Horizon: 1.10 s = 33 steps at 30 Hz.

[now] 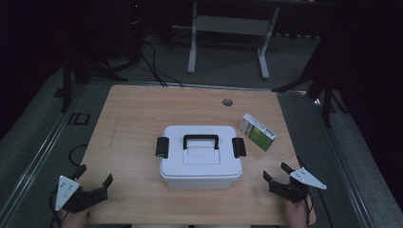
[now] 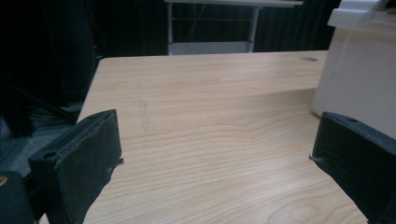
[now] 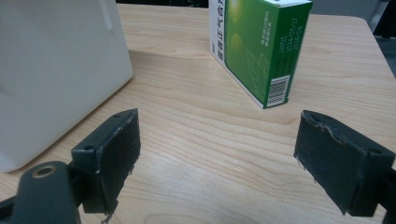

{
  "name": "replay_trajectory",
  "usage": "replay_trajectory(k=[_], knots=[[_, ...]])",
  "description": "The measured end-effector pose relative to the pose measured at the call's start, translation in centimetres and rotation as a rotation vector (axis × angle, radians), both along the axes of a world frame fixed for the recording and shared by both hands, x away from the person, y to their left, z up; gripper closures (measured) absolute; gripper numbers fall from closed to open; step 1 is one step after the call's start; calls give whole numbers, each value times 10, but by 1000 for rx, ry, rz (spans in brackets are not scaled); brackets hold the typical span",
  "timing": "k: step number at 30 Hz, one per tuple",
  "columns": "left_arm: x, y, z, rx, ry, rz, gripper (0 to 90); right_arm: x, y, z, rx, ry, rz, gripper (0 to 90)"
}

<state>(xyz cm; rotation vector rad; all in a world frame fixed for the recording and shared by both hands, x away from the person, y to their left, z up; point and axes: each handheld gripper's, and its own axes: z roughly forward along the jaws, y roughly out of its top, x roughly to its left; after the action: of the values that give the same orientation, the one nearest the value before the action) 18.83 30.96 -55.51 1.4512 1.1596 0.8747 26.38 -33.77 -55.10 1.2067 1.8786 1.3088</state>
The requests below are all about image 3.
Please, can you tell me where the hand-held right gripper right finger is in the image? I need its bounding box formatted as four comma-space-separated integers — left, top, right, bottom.
293, 109, 396, 217

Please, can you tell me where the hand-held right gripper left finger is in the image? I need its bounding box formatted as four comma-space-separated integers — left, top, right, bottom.
70, 107, 142, 217

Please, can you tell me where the white plastic storage bin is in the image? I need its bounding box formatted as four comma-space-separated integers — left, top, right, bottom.
0, 0, 134, 174

